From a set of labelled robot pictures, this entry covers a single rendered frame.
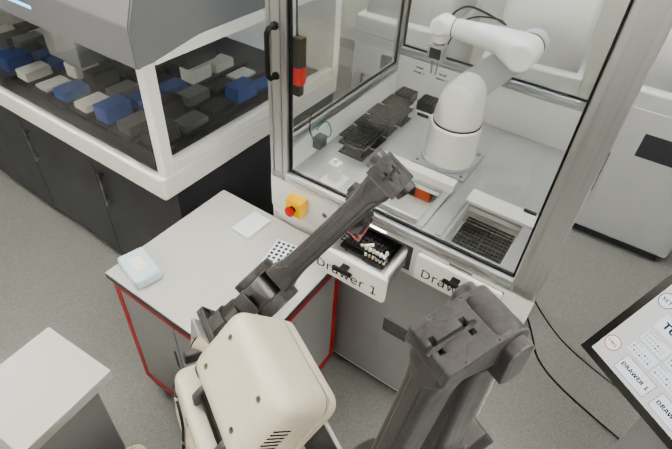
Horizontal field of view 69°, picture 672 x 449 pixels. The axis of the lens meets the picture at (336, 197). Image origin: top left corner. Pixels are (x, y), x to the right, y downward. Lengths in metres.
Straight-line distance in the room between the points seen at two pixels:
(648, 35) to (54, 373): 1.70
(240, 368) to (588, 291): 2.53
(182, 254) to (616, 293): 2.37
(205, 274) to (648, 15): 1.45
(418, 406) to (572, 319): 2.34
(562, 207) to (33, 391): 1.52
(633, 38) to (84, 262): 2.73
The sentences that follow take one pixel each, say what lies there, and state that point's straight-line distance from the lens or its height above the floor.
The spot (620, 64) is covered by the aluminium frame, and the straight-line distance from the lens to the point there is 1.21.
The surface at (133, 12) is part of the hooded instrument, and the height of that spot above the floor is 1.54.
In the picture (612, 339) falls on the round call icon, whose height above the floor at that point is 1.02.
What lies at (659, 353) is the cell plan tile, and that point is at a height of 1.07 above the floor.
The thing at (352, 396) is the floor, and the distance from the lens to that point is 2.39.
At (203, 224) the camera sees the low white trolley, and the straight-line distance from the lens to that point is 1.99.
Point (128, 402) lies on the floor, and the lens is 2.48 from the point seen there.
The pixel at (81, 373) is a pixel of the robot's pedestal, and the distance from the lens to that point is 1.68.
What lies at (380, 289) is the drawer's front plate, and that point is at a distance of 1.60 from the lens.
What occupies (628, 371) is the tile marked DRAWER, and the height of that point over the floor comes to 1.00.
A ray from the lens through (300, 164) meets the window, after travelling 1.79.
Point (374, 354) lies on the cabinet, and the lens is 2.23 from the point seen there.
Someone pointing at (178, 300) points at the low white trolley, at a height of 0.76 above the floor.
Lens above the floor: 2.10
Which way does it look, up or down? 40 degrees down
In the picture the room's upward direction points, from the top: 4 degrees clockwise
